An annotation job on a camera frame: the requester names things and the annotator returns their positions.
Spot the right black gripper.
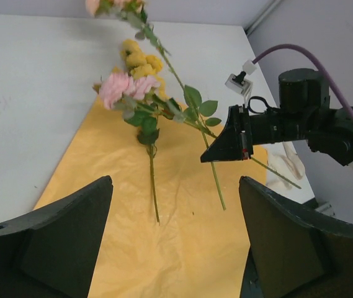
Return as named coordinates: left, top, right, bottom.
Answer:
left=200, top=96, right=288, bottom=163

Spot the cream printed ribbon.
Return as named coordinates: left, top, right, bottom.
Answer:
left=266, top=142, right=305, bottom=191

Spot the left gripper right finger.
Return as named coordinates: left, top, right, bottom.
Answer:
left=239, top=176, right=353, bottom=297

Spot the pink rose stem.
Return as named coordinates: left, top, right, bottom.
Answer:
left=92, top=71, right=185, bottom=222

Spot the orange wrapping paper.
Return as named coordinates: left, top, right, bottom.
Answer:
left=37, top=101, right=266, bottom=297

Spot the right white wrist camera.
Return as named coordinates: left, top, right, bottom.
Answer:
left=225, top=60, right=257, bottom=101

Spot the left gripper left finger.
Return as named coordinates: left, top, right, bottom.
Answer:
left=0, top=176, right=113, bottom=297

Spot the peach and yellow flower stem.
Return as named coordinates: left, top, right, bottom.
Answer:
left=84, top=0, right=228, bottom=212

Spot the right aluminium frame post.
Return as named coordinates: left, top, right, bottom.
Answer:
left=244, top=0, right=283, bottom=36

